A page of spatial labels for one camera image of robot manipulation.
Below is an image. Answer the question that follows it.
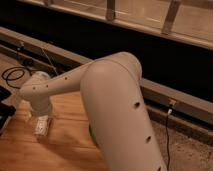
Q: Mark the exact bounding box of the white plastic bottle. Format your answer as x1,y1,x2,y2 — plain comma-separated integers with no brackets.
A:
34,118,51,136

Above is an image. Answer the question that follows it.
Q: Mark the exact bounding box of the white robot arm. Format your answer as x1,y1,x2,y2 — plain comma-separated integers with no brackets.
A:
20,52,167,171

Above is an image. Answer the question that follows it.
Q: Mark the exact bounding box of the black device at left edge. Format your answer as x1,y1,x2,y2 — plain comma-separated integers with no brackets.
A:
0,85,16,135

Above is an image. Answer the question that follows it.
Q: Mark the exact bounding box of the black coiled cable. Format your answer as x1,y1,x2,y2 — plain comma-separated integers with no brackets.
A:
1,65,34,90

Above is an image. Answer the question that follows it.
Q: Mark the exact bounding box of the white cable with plug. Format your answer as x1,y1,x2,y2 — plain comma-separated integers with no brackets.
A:
39,46,60,77

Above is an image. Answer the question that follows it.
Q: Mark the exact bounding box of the black cable on right floor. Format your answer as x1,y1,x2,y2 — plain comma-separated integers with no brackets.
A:
164,105,175,171

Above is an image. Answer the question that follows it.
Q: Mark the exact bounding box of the wooden railing frame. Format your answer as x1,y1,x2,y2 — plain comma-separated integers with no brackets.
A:
19,0,213,50

